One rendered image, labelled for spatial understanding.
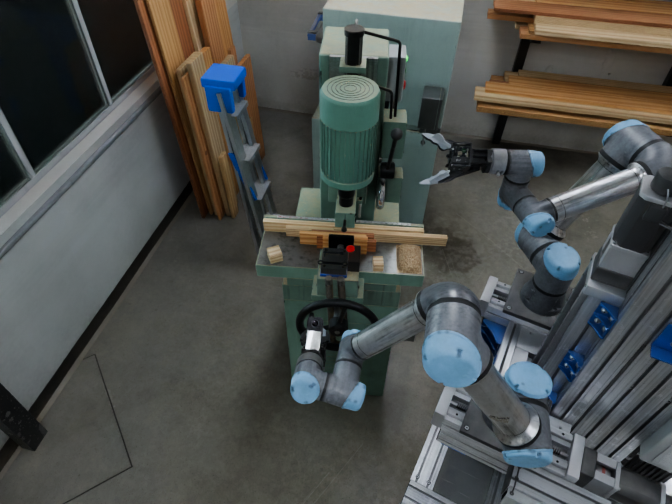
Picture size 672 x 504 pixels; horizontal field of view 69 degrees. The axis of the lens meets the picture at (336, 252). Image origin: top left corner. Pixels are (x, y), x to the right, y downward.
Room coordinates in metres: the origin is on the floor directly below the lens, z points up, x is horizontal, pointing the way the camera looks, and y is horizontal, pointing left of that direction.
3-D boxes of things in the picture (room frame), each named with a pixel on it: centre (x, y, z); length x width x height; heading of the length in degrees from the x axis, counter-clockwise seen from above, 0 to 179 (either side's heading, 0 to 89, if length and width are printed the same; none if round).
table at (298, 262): (1.19, -0.02, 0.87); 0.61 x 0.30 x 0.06; 87
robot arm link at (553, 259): (1.10, -0.74, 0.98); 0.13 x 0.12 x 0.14; 15
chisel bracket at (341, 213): (1.32, -0.04, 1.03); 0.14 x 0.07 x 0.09; 177
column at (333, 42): (1.59, -0.05, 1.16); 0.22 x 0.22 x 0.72; 87
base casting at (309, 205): (1.42, -0.04, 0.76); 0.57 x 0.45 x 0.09; 177
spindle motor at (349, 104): (1.30, -0.03, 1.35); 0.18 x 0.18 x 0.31
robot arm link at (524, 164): (1.18, -0.54, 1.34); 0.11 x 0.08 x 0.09; 87
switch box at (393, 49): (1.61, -0.19, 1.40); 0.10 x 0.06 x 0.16; 177
